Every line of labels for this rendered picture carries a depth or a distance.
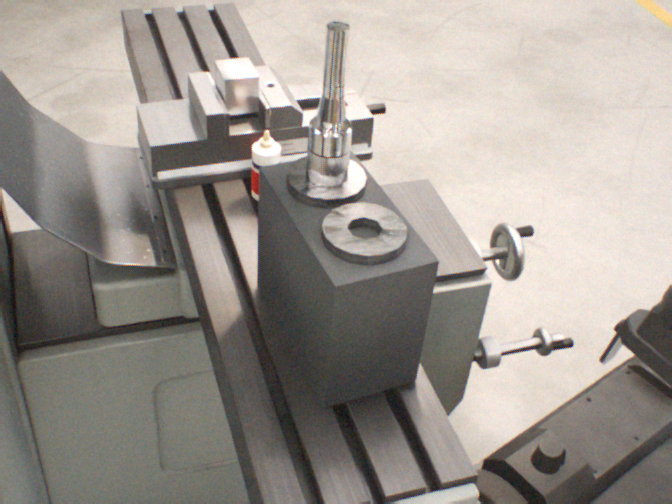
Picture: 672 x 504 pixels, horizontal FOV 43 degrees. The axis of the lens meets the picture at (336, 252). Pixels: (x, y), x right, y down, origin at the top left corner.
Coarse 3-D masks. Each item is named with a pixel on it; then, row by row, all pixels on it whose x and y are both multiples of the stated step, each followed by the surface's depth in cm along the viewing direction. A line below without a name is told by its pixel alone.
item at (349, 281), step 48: (288, 192) 96; (336, 192) 94; (384, 192) 97; (288, 240) 95; (336, 240) 88; (384, 240) 88; (288, 288) 99; (336, 288) 85; (384, 288) 88; (432, 288) 91; (288, 336) 103; (336, 336) 89; (384, 336) 93; (336, 384) 94; (384, 384) 98
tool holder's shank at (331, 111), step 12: (336, 24) 85; (348, 24) 86; (336, 36) 84; (348, 36) 85; (336, 48) 85; (348, 48) 86; (324, 60) 87; (336, 60) 86; (324, 72) 88; (336, 72) 87; (324, 84) 88; (336, 84) 88; (324, 96) 89; (336, 96) 89; (324, 108) 90; (336, 108) 90; (324, 120) 90; (336, 120) 90
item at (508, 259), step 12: (504, 228) 166; (516, 228) 165; (528, 228) 165; (492, 240) 171; (504, 240) 168; (516, 240) 163; (480, 252) 163; (492, 252) 166; (504, 252) 167; (516, 252) 163; (504, 264) 169; (516, 264) 163; (504, 276) 168; (516, 276) 165
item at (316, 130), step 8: (312, 120) 92; (344, 120) 93; (312, 128) 91; (320, 128) 91; (336, 128) 91; (344, 128) 92; (312, 136) 92; (320, 136) 91; (328, 136) 91; (336, 136) 91; (344, 136) 91
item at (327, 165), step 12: (312, 144) 92; (324, 144) 91; (336, 144) 91; (348, 144) 92; (312, 156) 93; (324, 156) 92; (336, 156) 92; (348, 156) 94; (312, 168) 94; (324, 168) 93; (336, 168) 93; (312, 180) 95; (324, 180) 94; (336, 180) 94
